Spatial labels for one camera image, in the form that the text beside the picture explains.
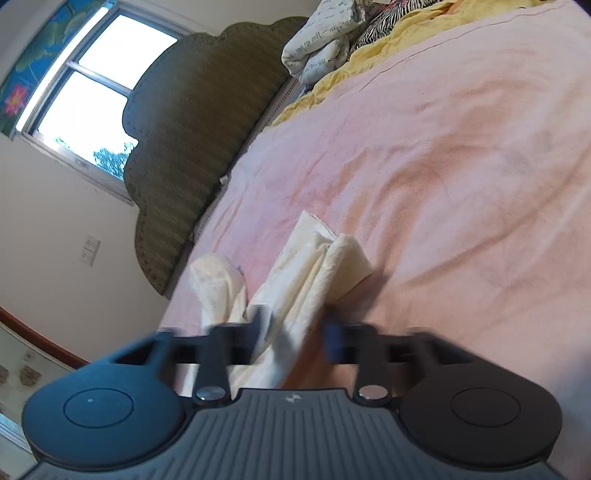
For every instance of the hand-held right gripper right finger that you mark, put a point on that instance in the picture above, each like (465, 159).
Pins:
(333, 342)

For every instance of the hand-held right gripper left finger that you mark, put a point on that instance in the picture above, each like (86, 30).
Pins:
(256, 333)

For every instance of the cream white towel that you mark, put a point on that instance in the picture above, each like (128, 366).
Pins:
(300, 286)

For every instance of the pink bed sheet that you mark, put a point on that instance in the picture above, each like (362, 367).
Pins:
(438, 161)

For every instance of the olive padded headboard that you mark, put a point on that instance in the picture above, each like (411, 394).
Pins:
(194, 115)

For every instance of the white door with decals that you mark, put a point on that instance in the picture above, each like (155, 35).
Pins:
(23, 383)

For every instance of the window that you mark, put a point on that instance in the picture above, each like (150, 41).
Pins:
(92, 106)

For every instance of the white printed pillow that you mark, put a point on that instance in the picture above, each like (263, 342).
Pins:
(318, 41)

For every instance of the yellow blanket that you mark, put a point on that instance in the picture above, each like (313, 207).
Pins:
(392, 39)

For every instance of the zebra-print cloth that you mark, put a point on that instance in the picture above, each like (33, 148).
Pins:
(383, 23)

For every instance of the floral window valance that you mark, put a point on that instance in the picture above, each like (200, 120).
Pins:
(27, 78)

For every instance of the white wall switch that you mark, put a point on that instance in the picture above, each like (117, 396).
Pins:
(90, 251)

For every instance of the brown wooden door frame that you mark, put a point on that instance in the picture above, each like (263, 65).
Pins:
(41, 344)

